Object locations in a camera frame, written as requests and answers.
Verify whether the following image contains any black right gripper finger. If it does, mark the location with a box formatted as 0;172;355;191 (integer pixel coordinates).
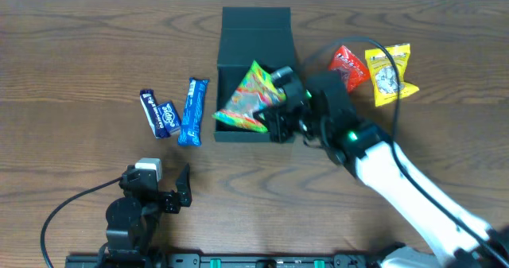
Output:
270;66;293;86
253;107;278;131

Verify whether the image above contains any gummy worms candy bag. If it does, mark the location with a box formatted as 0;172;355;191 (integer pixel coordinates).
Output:
212;60;286;133

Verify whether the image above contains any light blue cookie pack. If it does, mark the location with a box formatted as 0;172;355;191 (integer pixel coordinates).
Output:
177;77;209;146

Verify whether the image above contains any red snack bag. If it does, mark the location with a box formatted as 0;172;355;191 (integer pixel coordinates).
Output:
328;45;370;92

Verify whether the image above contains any blue Eclipse mint box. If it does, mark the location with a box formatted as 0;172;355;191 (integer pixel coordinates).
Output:
157;101;181;135

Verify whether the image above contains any dark blue Dairy Milk bar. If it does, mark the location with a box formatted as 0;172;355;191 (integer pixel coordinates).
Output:
140;89;170;139

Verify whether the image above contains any yellow snack bag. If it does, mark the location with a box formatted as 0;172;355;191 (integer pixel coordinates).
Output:
364;43;419;107

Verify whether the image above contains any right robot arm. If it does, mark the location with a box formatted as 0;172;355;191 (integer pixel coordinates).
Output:
254;67;508;267

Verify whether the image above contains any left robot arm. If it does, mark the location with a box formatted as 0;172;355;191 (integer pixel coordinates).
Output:
95;158;192;268

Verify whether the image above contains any dark green open box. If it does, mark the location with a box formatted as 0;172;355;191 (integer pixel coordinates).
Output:
213;6;298;144

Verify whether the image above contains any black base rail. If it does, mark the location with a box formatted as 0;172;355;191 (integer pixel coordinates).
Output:
64;254;384;268

